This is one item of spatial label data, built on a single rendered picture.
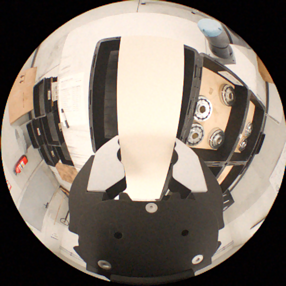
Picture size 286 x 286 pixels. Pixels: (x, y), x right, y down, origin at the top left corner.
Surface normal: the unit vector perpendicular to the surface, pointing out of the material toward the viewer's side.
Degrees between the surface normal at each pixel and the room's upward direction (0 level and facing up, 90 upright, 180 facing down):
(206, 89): 0
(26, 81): 75
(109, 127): 0
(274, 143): 90
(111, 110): 0
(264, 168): 90
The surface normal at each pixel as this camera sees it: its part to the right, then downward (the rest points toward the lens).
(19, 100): 0.98, 0.12
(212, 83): 0.00, 0.50
